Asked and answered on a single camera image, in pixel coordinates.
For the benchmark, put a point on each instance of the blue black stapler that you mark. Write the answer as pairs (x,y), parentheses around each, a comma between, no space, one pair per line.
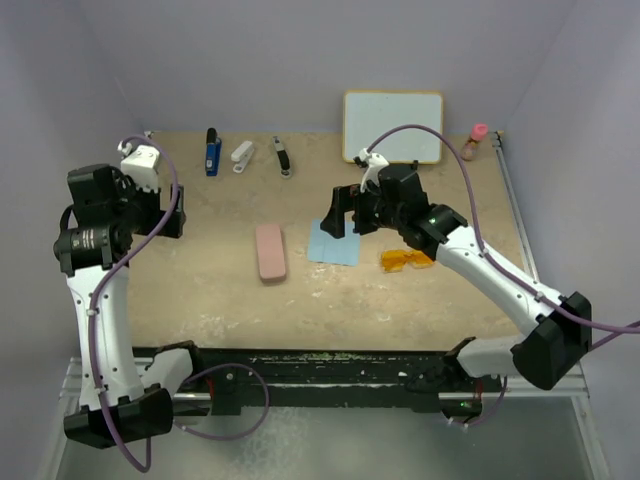
(212,152)

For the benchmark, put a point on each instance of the pink glasses case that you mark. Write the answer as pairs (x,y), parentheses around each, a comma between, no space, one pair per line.
(270,253)

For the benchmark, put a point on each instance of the orange sunglasses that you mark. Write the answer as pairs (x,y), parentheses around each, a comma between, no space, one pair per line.
(393,261)

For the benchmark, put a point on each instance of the blue cleaning cloth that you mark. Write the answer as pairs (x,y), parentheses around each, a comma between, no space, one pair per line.
(325,249)

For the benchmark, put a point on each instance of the small whiteboard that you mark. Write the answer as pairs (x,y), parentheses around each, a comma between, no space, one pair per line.
(368,114)

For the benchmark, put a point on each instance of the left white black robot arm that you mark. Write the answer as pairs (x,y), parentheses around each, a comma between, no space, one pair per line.
(118,404)

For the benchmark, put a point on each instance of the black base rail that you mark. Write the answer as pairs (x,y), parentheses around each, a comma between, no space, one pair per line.
(421,381)

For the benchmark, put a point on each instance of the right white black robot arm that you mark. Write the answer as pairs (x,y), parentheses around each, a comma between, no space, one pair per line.
(547,344)

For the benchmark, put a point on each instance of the pink capped small bottle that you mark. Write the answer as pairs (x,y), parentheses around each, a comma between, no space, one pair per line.
(475,138)

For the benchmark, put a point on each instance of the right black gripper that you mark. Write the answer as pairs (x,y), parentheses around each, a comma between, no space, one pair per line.
(347,199)

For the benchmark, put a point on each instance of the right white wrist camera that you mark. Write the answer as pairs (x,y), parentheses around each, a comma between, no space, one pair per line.
(372,163)

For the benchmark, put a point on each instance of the white stapler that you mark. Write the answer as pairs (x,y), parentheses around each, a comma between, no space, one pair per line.
(241,156)

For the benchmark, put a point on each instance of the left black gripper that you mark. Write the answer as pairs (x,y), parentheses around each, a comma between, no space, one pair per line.
(152,199)

